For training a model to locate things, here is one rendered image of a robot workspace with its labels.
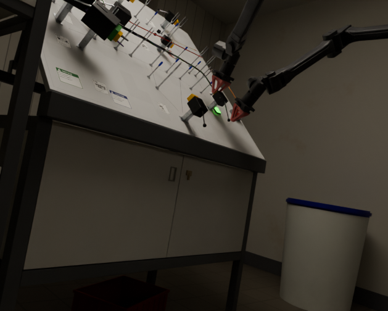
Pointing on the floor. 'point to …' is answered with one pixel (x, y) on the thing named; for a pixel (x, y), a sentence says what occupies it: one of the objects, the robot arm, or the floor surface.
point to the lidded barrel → (321, 255)
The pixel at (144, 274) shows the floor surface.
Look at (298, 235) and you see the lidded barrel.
